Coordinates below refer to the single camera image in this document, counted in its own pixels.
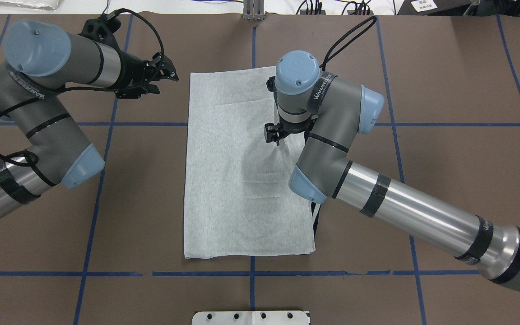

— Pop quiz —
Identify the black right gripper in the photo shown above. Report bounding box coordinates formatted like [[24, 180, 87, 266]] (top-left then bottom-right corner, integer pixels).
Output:
[[264, 77, 317, 146]]

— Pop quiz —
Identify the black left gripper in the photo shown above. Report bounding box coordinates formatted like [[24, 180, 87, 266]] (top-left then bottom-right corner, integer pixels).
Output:
[[79, 13, 179, 99]]

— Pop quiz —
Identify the grey cartoon print t-shirt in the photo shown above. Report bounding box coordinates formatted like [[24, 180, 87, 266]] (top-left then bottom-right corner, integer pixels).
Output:
[[183, 67, 316, 259]]

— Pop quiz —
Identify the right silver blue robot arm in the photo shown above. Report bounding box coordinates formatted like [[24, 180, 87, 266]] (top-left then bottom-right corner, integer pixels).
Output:
[[264, 50, 520, 292]]

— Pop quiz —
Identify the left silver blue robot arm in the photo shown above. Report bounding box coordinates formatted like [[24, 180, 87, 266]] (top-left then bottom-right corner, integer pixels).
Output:
[[0, 8, 179, 218]]

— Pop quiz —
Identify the clear plastic bag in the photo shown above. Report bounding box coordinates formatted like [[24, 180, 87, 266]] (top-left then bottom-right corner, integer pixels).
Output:
[[0, 0, 62, 10]]

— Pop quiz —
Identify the black right braided cable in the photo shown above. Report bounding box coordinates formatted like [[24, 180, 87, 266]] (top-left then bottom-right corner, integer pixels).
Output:
[[321, 16, 378, 68]]

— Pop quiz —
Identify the aluminium frame post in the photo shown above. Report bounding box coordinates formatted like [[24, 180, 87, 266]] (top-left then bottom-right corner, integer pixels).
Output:
[[242, 0, 265, 21]]

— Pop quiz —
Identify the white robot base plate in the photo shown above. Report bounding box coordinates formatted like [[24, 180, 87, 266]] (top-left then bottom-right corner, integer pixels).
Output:
[[191, 310, 311, 325]]

